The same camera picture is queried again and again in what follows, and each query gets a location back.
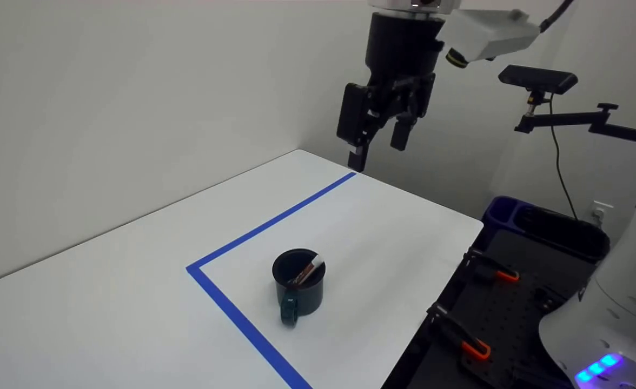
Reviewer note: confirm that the red Expo marker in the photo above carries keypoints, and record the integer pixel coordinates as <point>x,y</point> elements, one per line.
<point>305,272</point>

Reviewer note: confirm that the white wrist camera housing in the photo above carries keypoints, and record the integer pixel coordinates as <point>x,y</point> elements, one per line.
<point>487,34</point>

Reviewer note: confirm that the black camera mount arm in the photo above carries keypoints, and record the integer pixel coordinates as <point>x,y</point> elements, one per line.
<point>585,122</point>

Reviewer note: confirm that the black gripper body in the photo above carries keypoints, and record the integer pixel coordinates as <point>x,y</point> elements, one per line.
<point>402,46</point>

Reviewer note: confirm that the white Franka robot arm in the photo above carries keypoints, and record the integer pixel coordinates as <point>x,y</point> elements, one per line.
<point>621,289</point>

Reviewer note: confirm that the blue plastic bin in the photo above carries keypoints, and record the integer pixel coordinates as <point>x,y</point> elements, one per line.
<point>548,225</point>

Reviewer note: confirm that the black side table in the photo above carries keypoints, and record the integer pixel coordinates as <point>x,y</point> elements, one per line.
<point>504,324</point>

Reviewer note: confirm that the dark speckled mug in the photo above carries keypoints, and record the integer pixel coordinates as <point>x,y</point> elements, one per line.
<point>301,295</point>

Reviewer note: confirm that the black stereo camera bar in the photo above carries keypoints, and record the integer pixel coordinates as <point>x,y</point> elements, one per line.
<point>536,79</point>

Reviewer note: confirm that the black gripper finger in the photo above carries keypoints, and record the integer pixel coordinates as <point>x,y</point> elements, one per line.
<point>355,115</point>
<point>413,98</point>

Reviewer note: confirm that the blue tape line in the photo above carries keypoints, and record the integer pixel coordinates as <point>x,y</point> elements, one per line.
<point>261,232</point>

